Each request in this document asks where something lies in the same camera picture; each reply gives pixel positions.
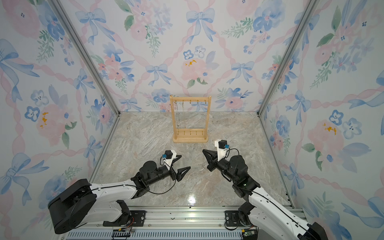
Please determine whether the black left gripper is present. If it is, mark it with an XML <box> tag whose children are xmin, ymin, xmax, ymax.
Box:
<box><xmin>148</xmin><ymin>165</ymin><xmax>190</xmax><ymax>186</ymax></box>

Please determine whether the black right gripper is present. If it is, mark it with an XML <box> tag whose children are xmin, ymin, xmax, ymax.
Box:
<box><xmin>203</xmin><ymin>148</ymin><xmax>238</xmax><ymax>184</ymax></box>

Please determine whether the wooden jewelry display stand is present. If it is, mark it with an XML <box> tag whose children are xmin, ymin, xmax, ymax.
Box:
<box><xmin>170</xmin><ymin>96</ymin><xmax>212</xmax><ymax>143</ymax></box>

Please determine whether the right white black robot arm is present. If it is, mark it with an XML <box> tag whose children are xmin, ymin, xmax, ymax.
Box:
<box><xmin>202</xmin><ymin>149</ymin><xmax>328</xmax><ymax>240</ymax></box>

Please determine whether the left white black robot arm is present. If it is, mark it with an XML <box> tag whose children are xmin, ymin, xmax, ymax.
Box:
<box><xmin>48</xmin><ymin>154</ymin><xmax>191</xmax><ymax>235</ymax></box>

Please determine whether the green circuit board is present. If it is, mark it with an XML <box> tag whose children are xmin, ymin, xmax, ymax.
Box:
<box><xmin>241</xmin><ymin>230</ymin><xmax>259</xmax><ymax>240</ymax></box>

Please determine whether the left aluminium corner profile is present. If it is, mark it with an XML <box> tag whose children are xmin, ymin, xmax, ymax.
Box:
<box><xmin>48</xmin><ymin>0</ymin><xmax>121</xmax><ymax>116</ymax></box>

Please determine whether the aluminium corner profile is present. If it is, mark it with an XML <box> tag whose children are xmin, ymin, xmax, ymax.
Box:
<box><xmin>48</xmin><ymin>0</ymin><xmax>121</xmax><ymax>116</ymax></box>
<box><xmin>258</xmin><ymin>0</ymin><xmax>319</xmax><ymax>118</ymax></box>

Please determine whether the right aluminium corner profile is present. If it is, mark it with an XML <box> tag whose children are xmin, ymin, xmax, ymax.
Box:
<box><xmin>258</xmin><ymin>0</ymin><xmax>319</xmax><ymax>118</ymax></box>

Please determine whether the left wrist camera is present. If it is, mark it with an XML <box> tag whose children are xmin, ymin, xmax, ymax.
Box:
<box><xmin>160</xmin><ymin>150</ymin><xmax>177</xmax><ymax>170</ymax></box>

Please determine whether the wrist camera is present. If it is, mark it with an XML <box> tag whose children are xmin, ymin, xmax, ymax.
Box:
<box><xmin>160</xmin><ymin>150</ymin><xmax>177</xmax><ymax>170</ymax></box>
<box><xmin>215</xmin><ymin>140</ymin><xmax>230</xmax><ymax>161</ymax></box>

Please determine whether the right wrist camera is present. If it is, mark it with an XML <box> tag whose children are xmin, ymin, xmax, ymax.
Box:
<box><xmin>215</xmin><ymin>140</ymin><xmax>230</xmax><ymax>161</ymax></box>

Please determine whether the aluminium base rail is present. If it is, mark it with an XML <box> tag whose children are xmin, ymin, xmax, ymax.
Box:
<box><xmin>52</xmin><ymin>205</ymin><xmax>316</xmax><ymax>240</ymax></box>

